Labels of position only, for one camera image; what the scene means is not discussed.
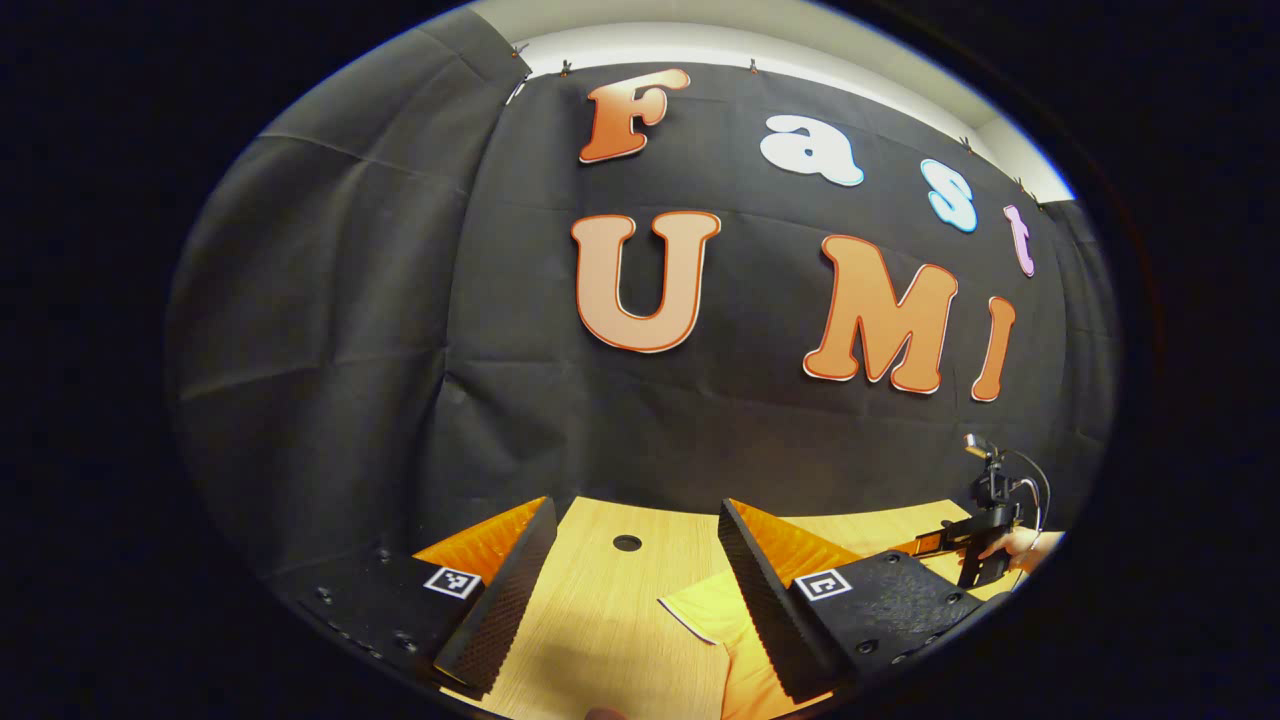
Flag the black cable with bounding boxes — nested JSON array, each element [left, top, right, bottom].
[[1005, 450, 1051, 531]]

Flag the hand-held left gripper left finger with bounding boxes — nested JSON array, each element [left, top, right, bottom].
[[300, 495, 558, 701]]

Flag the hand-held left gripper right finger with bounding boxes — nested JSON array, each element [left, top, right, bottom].
[[718, 498, 986, 704]]

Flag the orange T-shirt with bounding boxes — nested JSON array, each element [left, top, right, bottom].
[[657, 558, 1001, 720]]

